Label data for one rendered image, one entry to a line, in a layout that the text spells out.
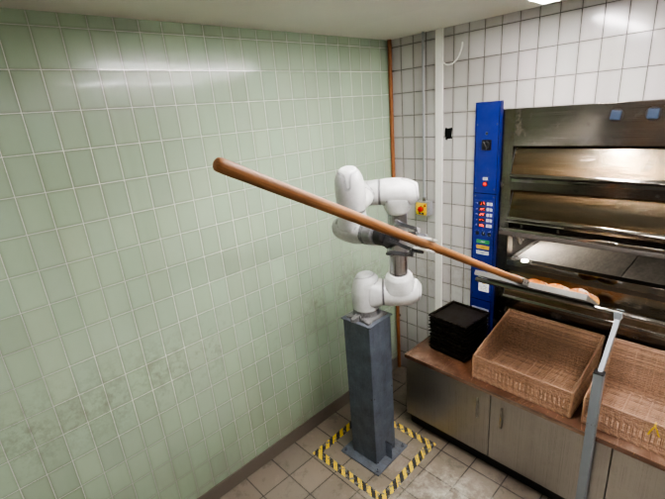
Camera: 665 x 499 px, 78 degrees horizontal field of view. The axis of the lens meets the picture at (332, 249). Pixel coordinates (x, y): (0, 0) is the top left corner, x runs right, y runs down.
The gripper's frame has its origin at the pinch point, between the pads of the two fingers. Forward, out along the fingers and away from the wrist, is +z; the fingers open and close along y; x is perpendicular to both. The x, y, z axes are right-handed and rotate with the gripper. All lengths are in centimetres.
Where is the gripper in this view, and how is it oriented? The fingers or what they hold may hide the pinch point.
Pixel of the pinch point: (425, 244)
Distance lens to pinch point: 140.0
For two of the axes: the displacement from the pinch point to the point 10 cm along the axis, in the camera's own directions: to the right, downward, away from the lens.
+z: 7.0, 1.8, -7.0
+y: -2.6, 9.7, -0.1
